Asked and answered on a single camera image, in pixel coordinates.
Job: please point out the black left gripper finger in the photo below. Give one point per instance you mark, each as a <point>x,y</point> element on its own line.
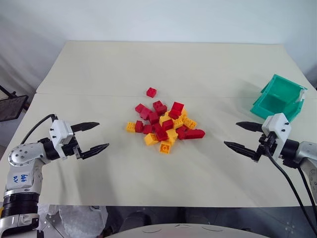
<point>95,149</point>
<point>85,125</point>

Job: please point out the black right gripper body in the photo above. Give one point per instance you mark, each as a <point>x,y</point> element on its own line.
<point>265,146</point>

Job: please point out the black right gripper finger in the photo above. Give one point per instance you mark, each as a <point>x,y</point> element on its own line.
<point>241,148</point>
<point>250,126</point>

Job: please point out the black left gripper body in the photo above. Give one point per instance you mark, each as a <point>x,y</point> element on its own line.
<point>71,150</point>

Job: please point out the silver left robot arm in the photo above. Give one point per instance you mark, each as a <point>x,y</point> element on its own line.
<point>22,161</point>

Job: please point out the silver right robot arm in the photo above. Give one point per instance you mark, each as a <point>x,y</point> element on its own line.
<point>303,155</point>

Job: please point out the green plastic bin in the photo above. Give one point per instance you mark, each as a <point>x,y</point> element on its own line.
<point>272,104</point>

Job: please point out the white label card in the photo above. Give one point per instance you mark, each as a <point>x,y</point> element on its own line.
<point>301,96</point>

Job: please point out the clear plastic wrapped bundle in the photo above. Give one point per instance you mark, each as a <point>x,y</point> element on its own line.
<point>74,220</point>

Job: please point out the black mesh chair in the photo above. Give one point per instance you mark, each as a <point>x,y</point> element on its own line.
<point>11,106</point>

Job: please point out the white rounded robot torso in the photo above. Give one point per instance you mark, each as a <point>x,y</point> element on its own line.
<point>188,231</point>

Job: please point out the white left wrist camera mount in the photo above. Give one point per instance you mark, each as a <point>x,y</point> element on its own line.
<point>59,134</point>

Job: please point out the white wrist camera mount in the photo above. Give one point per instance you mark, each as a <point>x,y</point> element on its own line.
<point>278,126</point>
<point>59,134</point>

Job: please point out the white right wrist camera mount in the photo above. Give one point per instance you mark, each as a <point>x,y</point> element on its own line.
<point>278,126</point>

